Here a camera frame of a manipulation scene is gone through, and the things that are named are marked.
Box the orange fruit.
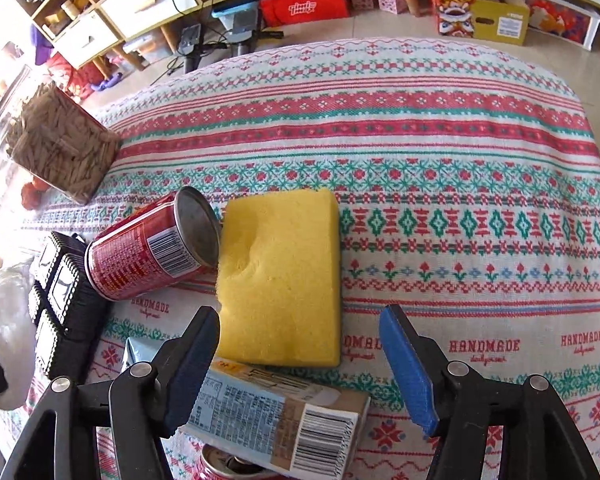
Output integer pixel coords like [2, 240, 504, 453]
[20, 177, 53, 211]

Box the pink drink can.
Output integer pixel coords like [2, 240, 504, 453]
[192, 442, 281, 480]

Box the blue plastic storage box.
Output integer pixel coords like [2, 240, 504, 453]
[211, 0, 261, 31]

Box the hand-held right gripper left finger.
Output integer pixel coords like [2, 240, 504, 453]
[0, 305, 222, 480]

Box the yellow sponge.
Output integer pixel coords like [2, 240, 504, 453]
[215, 187, 342, 368]

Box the white tissue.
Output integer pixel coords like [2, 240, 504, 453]
[0, 255, 37, 411]

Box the patterned woven tablecloth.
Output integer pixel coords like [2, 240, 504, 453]
[0, 36, 600, 480]

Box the red drink can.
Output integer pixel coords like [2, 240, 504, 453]
[84, 186, 223, 302]

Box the lion print cardboard box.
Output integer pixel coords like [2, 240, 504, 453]
[427, 0, 531, 46]

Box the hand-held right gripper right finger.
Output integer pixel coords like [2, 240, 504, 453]
[378, 304, 600, 480]

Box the light blue milk carton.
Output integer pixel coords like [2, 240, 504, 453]
[122, 337, 371, 476]

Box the black electric device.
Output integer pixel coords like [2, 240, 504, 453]
[177, 22, 286, 73]

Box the glass jar with sticks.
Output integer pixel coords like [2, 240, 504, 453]
[0, 65, 122, 206]

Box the red and white gift box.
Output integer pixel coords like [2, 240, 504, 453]
[512, 0, 600, 51]

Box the black compartment tray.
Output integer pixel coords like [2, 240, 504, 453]
[28, 231, 113, 380]

